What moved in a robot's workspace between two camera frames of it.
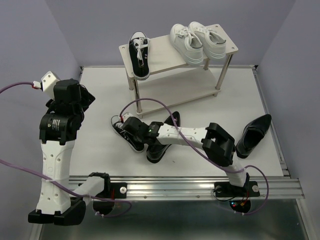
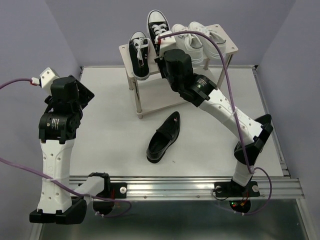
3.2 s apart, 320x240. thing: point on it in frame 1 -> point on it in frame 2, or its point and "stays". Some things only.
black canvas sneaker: (138, 51) stays
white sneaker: (187, 44) stays
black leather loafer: (155, 152) stays
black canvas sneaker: (135, 144) -> (157, 23)
